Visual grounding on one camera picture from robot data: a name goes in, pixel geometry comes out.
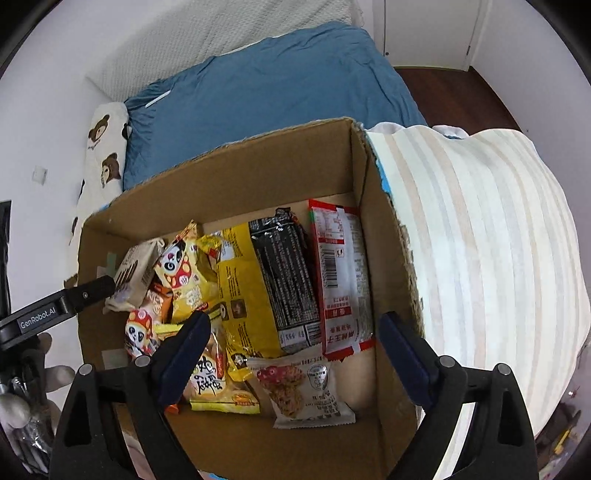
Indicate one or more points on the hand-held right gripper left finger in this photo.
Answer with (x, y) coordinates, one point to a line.
(184, 355)

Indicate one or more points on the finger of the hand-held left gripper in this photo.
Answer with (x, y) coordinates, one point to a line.
(90, 293)
(4, 258)

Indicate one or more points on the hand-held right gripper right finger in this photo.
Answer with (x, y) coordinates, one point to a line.
(406, 360)

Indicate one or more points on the yellow chips packet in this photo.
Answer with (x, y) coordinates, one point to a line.
(214, 383)

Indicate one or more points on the beige chocolate stick packet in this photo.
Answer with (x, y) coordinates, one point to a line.
(136, 272)

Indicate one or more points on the red panda snack packet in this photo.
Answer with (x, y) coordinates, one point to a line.
(138, 332)

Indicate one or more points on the orange panda snack packet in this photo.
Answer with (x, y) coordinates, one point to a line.
(159, 300)

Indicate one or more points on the yellow panda snack packet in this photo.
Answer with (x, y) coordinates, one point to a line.
(184, 272)

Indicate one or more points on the large yellow and black packet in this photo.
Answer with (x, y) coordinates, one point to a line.
(263, 295)

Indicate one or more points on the red and white snack packet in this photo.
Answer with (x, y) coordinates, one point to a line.
(341, 277)

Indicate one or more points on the white cookie packet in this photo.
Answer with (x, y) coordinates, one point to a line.
(302, 392)

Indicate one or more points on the blue printed cardboard box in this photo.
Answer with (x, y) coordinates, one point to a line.
(258, 184)

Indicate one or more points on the person's left hand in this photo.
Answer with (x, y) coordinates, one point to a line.
(57, 378)

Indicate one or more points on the cat print pink striped blanket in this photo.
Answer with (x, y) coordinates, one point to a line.
(485, 258)

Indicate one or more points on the white bear print pillow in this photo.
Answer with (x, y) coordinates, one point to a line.
(104, 152)

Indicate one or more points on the pile of small clutter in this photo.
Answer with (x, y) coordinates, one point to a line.
(561, 443)

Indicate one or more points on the small white stick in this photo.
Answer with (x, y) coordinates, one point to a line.
(158, 99)

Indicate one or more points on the grey quilted headboard cushion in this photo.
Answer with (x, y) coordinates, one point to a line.
(207, 32)

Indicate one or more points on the white door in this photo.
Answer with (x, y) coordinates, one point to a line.
(425, 32)

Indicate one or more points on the white wall socket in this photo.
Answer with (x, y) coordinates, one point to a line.
(39, 176)

